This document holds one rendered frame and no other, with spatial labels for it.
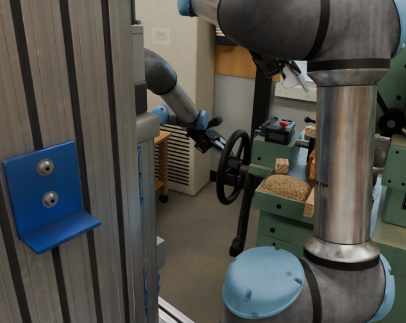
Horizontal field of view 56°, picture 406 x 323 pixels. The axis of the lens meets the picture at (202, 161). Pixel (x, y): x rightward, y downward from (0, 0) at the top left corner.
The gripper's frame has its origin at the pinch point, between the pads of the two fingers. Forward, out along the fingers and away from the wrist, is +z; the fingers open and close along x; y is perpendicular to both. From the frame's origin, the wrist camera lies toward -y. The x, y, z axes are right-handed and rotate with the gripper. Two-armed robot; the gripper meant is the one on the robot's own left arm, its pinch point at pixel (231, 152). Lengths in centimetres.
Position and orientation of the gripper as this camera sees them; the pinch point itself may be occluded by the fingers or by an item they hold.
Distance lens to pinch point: 156.0
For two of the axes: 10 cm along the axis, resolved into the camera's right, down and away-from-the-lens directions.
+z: 7.6, 6.4, -1.4
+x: -4.5, 3.7, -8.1
